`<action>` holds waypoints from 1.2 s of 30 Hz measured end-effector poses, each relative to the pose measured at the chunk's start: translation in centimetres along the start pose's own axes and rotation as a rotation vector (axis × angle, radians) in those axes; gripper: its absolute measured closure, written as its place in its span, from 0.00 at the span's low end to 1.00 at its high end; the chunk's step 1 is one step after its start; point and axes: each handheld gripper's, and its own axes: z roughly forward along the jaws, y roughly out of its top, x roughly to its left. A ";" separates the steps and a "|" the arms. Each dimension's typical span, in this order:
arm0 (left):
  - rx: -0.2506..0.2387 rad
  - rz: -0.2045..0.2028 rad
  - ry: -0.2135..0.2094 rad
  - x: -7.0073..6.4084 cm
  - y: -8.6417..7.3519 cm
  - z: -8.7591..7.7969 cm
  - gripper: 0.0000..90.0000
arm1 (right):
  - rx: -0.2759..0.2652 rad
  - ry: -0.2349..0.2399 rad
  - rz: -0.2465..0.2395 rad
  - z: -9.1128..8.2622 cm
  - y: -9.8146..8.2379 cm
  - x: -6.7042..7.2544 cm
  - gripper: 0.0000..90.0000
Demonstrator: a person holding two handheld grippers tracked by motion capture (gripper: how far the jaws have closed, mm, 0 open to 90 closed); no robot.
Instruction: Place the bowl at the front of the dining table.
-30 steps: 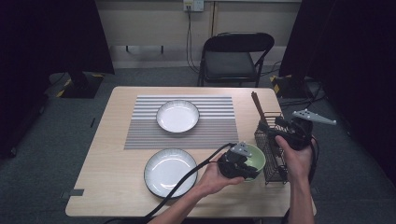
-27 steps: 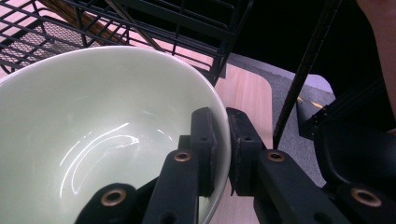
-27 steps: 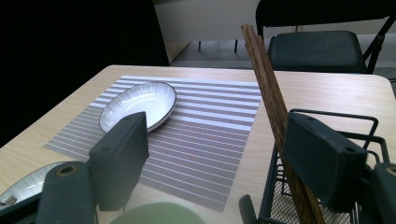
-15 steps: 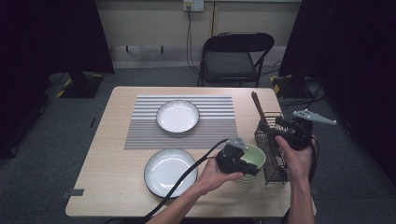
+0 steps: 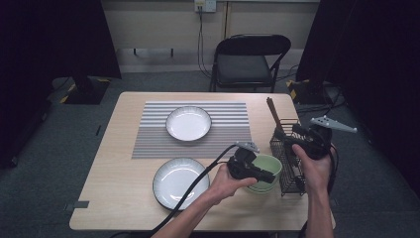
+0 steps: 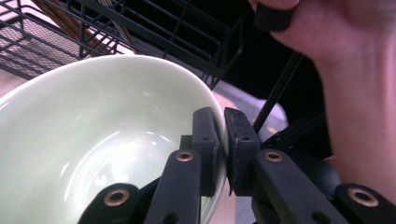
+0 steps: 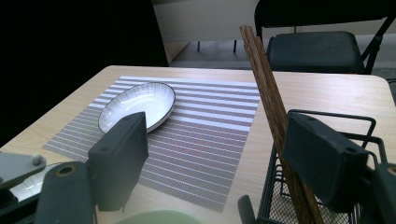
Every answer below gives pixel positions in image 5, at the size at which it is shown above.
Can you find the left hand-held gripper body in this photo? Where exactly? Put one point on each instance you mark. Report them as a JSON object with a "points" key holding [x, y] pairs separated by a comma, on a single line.
{"points": [[242, 165]]}

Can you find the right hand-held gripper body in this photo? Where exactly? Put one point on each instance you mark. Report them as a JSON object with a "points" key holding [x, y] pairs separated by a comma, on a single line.
{"points": [[315, 142]]}

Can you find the brown wooden chopstick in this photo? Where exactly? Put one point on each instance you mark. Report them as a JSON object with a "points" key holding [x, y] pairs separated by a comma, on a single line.
{"points": [[275, 112], [272, 112]]}

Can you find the white plate dark rim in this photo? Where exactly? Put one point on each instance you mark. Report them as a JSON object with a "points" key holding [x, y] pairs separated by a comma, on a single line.
{"points": [[188, 124], [176, 181]]}

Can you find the person's left hand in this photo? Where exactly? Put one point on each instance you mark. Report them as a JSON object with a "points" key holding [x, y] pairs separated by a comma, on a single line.
{"points": [[224, 186]]}

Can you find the person's right hand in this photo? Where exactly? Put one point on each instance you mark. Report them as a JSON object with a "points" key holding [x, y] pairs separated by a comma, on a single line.
{"points": [[317, 175]]}

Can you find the black stand base yellow tape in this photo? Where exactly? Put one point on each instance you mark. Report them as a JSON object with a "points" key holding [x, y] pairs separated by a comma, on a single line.
{"points": [[85, 92], [307, 95]]}

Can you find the black folding chair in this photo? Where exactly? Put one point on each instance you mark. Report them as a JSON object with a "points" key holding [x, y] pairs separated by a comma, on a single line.
{"points": [[244, 67]]}

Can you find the grey striped placemat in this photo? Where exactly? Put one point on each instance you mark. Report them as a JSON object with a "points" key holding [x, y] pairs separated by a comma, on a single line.
{"points": [[148, 145]]}

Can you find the black curtain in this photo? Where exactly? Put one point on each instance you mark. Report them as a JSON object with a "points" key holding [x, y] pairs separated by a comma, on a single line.
{"points": [[49, 49], [379, 66]]}

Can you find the grey floor tape piece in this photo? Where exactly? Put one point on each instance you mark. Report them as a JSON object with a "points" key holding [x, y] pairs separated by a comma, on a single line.
{"points": [[77, 205]]}

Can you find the metal wall bracket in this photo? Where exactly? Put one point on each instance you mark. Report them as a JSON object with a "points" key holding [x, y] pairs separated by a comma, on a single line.
{"points": [[153, 50]]}

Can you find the white wall outlet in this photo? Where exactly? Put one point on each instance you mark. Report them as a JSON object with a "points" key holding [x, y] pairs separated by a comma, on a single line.
{"points": [[205, 5]]}

